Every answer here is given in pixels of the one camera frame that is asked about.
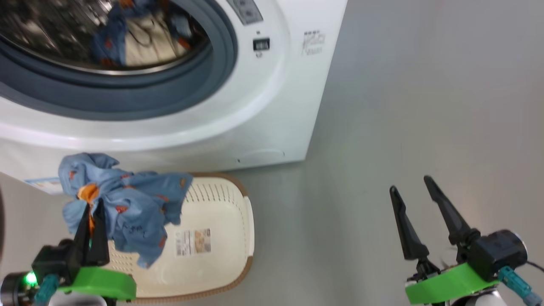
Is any small grey metal plate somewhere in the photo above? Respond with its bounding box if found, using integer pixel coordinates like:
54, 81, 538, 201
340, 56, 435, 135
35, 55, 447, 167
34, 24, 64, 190
225, 0, 264, 25

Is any blue bear print garment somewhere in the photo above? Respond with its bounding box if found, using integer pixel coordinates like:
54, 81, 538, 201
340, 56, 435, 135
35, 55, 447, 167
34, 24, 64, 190
58, 153, 194, 269

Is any cream and blue garment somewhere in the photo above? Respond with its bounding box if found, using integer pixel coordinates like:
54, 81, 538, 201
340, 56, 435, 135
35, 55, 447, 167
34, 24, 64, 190
91, 0, 204, 68

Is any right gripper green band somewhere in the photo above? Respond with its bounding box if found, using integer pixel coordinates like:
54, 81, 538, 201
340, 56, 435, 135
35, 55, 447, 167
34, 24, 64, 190
390, 175, 528, 305

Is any blue energy label sticker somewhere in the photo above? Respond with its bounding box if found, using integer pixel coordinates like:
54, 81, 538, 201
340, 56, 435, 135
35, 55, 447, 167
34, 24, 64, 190
25, 176, 64, 195

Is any washing machine drum with clothes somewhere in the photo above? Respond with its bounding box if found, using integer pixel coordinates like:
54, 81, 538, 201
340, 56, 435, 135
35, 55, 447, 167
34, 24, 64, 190
0, 0, 213, 76

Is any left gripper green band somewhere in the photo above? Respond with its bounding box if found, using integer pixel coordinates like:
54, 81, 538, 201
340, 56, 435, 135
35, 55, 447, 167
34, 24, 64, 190
0, 199, 137, 306

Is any round white filter cover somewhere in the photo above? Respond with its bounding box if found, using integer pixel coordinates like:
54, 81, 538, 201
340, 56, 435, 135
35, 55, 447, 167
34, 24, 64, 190
237, 148, 286, 164

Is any teal connector of left gripper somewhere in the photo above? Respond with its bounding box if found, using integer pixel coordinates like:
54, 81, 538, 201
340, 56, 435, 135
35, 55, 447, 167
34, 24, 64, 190
34, 274, 60, 304

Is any teal connector of gripper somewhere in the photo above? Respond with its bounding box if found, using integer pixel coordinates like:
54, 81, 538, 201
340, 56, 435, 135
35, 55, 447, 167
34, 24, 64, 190
498, 266, 534, 303
34, 274, 60, 304

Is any teal connector of right gripper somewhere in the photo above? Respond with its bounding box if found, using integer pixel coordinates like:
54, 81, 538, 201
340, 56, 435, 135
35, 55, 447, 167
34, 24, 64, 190
498, 266, 534, 303

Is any white front-load washing machine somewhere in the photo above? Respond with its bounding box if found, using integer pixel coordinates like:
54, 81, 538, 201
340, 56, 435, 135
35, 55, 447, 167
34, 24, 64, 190
0, 0, 348, 194

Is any white basket with brown rim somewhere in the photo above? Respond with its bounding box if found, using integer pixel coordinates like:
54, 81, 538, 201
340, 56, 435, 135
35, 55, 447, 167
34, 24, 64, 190
98, 172, 255, 303

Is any white barcode label on basket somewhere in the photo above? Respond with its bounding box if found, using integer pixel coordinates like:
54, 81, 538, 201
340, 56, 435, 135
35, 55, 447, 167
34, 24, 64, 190
176, 228, 212, 257

